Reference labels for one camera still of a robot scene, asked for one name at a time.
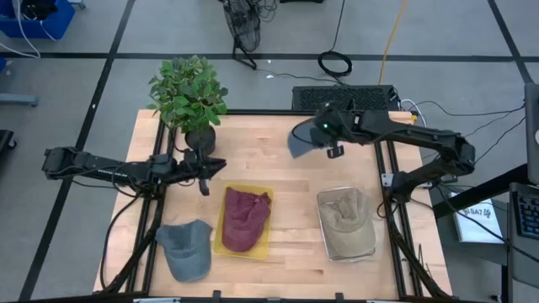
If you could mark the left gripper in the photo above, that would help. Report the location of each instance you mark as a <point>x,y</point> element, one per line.
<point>193,167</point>

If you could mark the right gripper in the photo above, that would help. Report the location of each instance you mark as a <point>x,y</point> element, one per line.
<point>341,124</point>

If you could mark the grey baseball cap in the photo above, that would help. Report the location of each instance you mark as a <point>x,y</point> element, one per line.
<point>301,145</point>
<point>185,252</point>

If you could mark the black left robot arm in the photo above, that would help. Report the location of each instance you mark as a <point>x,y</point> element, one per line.
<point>105,168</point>

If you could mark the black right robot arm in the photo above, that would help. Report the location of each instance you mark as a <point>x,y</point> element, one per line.
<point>421,132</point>

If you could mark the black plant pot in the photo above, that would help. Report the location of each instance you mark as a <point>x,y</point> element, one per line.
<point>201,141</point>

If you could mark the black computer case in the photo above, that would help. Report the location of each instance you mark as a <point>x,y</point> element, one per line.
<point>307,97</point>

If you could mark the green leafy plant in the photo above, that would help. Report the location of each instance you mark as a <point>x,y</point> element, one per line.
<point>185,92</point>

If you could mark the orange corner connector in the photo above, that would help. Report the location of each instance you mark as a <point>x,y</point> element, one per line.
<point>414,118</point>

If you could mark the yellow plastic tray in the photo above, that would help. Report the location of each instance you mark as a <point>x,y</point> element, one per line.
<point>263,250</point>

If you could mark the clear plastic bin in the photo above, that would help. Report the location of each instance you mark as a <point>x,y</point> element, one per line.
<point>372,256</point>

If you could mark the black floor fan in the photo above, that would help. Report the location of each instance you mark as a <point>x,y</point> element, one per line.
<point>244,21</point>

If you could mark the white printed paper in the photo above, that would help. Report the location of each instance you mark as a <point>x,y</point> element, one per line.
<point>476,227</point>

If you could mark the black desk support beam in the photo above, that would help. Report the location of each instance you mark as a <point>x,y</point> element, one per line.
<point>505,179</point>

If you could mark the grey monitor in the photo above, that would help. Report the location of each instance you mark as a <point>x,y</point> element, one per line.
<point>532,126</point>

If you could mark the grey metal floor foot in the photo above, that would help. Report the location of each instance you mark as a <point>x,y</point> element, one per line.
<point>17,99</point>

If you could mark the black wheeled base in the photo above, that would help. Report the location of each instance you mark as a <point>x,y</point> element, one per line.
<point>5,141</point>

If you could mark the blue plastic bin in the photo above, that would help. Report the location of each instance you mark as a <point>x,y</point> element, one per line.
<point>63,21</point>

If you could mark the black keyboard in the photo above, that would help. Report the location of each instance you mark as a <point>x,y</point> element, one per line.
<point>528,214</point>

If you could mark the grey desk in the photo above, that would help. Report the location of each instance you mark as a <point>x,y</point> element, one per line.
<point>522,261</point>

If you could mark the black aluminium table frame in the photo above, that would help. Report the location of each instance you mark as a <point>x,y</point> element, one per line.
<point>261,113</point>

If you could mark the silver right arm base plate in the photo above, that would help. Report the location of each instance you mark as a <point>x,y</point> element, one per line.
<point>386,180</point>

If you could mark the black table-edge mount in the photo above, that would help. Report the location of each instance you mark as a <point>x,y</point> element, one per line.
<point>339,296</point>
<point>216,295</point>

